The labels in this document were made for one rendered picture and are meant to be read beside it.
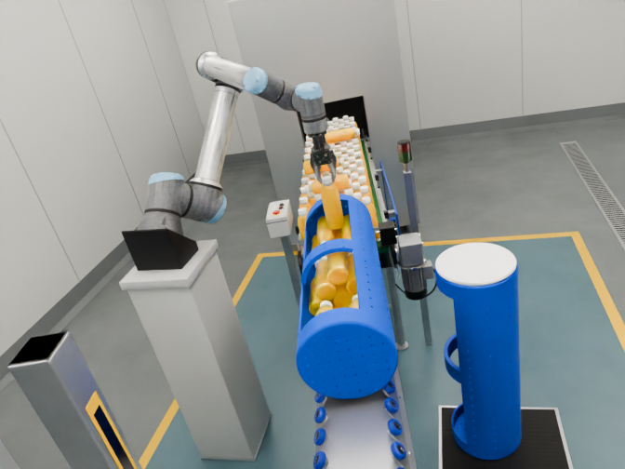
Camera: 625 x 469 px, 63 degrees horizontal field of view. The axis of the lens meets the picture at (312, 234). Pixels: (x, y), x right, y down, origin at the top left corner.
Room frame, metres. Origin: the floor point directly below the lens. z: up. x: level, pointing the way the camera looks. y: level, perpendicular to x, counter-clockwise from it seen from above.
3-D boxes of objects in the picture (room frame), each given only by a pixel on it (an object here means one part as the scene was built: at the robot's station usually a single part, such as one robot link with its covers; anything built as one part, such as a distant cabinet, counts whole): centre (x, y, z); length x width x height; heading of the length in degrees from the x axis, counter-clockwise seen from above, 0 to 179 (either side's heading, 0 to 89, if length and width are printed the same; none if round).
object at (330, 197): (1.84, -0.10, 1.24); 0.07 x 0.07 x 0.19
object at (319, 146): (1.81, -0.10, 1.49); 0.09 x 0.08 x 0.12; 173
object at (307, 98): (1.82, -0.10, 1.66); 0.10 x 0.09 x 0.12; 30
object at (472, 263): (1.52, -0.55, 1.03); 0.28 x 0.28 x 0.01
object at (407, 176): (2.34, -0.53, 0.55); 0.04 x 0.04 x 1.10; 83
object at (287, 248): (2.24, 0.14, 0.50); 0.04 x 0.04 x 1.00; 83
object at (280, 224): (2.24, 0.14, 1.05); 0.20 x 0.10 x 0.10; 173
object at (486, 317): (1.52, -0.55, 0.59); 0.28 x 0.28 x 0.88
